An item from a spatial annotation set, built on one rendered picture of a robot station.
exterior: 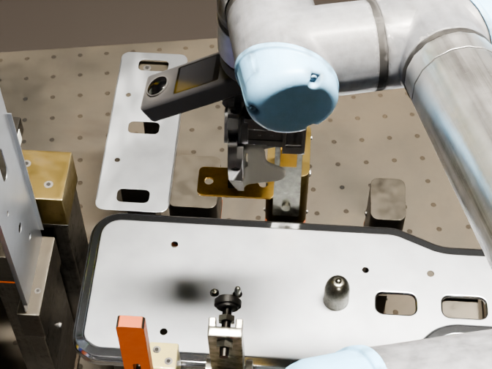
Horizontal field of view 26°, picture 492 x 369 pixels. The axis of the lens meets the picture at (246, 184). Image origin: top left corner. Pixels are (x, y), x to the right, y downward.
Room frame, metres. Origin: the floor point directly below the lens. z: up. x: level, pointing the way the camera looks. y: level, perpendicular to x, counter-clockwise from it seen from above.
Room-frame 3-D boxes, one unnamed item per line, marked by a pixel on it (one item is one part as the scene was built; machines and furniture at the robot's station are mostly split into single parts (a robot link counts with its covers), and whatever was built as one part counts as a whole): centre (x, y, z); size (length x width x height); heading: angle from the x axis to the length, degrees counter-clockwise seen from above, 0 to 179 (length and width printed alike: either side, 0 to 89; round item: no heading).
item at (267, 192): (0.69, 0.01, 1.25); 0.08 x 0.04 x 0.01; 86
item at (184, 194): (0.90, 0.07, 0.84); 0.12 x 0.07 x 0.28; 176
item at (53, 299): (0.72, 0.27, 0.85); 0.12 x 0.03 x 0.30; 176
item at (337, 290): (0.68, -0.12, 1.02); 0.03 x 0.03 x 0.07
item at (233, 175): (0.66, 0.01, 1.34); 0.05 x 0.02 x 0.09; 177
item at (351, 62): (0.59, -0.04, 1.55); 0.11 x 0.11 x 0.08; 9
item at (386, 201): (0.86, -0.20, 0.84); 0.10 x 0.05 x 0.29; 176
